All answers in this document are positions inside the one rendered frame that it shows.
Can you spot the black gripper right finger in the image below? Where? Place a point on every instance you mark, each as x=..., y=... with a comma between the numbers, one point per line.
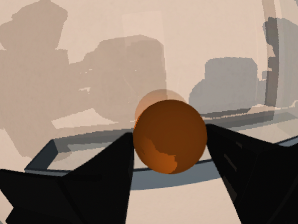
x=258, y=175

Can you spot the clear l-shaped low wall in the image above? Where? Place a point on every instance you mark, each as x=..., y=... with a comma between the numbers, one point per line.
x=71, y=153

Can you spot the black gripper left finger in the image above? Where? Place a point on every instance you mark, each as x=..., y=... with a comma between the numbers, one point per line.
x=95, y=193

